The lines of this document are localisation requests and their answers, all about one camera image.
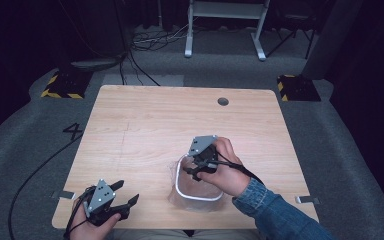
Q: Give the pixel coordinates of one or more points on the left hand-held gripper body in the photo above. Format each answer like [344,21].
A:
[101,200]

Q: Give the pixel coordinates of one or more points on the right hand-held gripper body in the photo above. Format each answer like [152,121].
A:
[204,153]

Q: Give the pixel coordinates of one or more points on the white plastic bin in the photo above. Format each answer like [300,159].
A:
[180,180]

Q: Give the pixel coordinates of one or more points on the person's right hand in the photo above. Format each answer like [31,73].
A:
[226,173]

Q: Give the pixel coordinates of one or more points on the person's left hand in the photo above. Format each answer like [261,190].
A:
[90,230]

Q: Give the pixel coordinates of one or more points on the person's left leg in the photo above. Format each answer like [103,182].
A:
[146,235]

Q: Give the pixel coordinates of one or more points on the person's leg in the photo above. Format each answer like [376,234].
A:
[146,235]
[226,235]

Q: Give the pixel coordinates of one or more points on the person's right leg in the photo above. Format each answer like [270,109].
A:
[226,235]

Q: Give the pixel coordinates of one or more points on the black yellow striped base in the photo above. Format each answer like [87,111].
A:
[66,85]
[298,88]

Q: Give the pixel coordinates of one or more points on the grey flat stand base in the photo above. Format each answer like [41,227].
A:
[96,63]

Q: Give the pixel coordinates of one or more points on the black folding stand legs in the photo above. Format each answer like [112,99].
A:
[293,33]

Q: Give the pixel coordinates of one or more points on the grey column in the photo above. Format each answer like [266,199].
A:
[331,40]

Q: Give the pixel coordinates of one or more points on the white metal desk frame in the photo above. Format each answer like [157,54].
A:
[226,10]

